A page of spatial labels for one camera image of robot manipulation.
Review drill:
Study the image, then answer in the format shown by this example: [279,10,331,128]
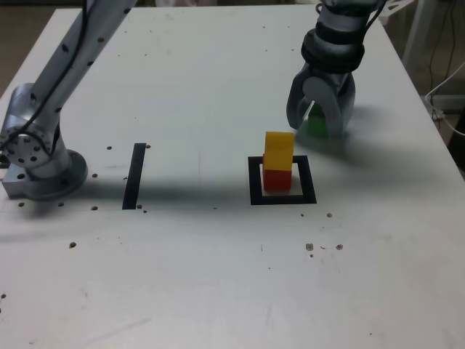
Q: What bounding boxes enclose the red cube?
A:
[262,167,293,193]

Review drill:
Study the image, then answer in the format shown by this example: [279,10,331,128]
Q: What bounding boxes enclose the white chair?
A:
[377,0,417,25]

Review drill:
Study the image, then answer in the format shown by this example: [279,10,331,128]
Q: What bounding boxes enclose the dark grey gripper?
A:
[286,65,357,139]

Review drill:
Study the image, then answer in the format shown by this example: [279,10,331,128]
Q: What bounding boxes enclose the white frame leg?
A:
[401,0,437,63]

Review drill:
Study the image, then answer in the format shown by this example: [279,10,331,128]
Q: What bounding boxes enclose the white cable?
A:
[424,60,465,137]

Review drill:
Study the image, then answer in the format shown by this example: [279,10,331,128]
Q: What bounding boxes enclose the black tape strip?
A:
[121,143,146,211]

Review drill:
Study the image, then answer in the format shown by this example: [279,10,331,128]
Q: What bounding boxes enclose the green cube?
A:
[306,103,331,138]

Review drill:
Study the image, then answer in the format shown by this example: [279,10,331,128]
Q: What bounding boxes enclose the thin black cable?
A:
[428,0,458,87]

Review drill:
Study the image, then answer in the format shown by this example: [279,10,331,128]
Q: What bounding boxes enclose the black tape square outline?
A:
[247,155,318,206]

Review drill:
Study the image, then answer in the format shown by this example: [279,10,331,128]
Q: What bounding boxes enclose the grey power strip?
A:
[430,93,465,113]

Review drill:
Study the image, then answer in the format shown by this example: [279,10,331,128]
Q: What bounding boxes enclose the yellow cube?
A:
[263,131,294,172]

